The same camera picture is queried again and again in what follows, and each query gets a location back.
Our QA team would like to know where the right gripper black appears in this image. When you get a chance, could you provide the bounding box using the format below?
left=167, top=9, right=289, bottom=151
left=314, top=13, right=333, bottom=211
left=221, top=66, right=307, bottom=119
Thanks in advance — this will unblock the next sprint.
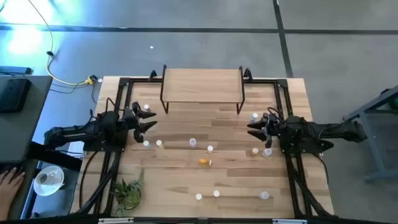
left=246, top=112, right=281, bottom=149

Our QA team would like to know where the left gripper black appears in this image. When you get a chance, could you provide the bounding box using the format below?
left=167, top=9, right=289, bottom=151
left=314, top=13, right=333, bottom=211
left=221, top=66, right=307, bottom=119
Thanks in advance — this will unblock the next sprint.
left=123, top=101, right=159, bottom=143

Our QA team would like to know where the green succulent in dark pot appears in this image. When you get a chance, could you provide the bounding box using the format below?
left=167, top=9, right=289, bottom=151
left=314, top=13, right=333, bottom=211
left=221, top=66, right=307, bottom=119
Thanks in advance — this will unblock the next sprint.
left=109, top=167, right=146, bottom=218

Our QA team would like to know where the white box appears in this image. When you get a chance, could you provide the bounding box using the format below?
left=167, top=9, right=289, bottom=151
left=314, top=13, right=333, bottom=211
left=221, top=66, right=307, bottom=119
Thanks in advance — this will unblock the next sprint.
left=67, top=141, right=86, bottom=159

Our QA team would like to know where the black diagonal bar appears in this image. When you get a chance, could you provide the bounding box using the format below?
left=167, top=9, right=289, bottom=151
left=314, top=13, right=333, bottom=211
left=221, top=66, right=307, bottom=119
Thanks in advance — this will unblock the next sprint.
left=26, top=141, right=83, bottom=172

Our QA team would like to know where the grey metal stand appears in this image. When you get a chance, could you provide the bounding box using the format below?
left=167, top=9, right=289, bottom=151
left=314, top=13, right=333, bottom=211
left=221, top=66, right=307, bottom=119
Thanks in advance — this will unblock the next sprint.
left=341, top=84, right=398, bottom=184

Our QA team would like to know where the grey side desk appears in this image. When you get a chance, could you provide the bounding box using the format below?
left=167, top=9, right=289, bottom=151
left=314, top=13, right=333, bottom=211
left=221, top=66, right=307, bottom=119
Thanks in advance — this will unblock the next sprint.
left=0, top=74, right=53, bottom=164

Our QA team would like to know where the white cup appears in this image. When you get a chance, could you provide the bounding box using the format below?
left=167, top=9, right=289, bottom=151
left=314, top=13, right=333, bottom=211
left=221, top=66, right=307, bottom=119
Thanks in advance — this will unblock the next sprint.
left=35, top=172, right=50, bottom=185

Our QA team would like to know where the grey low side table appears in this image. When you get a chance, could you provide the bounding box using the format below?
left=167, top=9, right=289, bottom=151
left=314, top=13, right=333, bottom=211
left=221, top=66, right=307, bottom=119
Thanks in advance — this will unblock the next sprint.
left=20, top=161, right=80, bottom=220

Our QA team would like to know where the black rectangular device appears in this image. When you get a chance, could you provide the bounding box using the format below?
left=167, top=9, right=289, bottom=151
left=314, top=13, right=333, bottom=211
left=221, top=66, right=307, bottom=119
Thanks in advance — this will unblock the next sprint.
left=0, top=77, right=32, bottom=114

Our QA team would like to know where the dark flat device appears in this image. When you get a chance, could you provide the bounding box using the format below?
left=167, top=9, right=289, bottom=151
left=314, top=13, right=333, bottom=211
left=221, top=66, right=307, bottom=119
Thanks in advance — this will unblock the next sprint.
left=0, top=65, right=33, bottom=76

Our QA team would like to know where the person's hand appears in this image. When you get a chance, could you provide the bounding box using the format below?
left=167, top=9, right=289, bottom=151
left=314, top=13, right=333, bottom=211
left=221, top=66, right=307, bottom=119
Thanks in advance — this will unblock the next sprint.
left=0, top=167, right=25, bottom=220

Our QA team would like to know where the black aluminium rig frame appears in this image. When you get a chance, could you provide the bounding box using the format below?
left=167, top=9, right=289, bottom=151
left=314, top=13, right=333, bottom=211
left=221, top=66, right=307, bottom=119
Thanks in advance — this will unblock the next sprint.
left=74, top=76, right=335, bottom=222

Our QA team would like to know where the thin black floor cable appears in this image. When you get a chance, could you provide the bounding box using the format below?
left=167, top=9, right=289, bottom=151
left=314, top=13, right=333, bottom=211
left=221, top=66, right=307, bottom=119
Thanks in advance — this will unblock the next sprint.
left=49, top=81, right=100, bottom=105

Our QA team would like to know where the wooden shelf black metal frame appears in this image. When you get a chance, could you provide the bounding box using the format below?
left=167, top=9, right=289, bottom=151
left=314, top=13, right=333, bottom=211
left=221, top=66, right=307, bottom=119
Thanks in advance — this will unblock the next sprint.
left=160, top=64, right=246, bottom=115

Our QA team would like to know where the yellow power cable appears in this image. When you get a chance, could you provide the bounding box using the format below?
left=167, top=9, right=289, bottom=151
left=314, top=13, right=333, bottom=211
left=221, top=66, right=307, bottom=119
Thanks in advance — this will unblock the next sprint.
left=27, top=0, right=96, bottom=86

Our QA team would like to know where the black cable bundle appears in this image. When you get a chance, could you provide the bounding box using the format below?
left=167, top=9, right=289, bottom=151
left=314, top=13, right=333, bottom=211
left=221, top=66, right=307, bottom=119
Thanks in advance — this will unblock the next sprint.
left=285, top=152, right=330, bottom=218
left=79, top=151, right=122, bottom=215

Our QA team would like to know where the silver metal bracket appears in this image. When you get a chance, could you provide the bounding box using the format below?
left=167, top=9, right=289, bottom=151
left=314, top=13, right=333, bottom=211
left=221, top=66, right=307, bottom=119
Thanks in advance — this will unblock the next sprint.
left=98, top=217, right=134, bottom=224
left=272, top=218, right=308, bottom=224

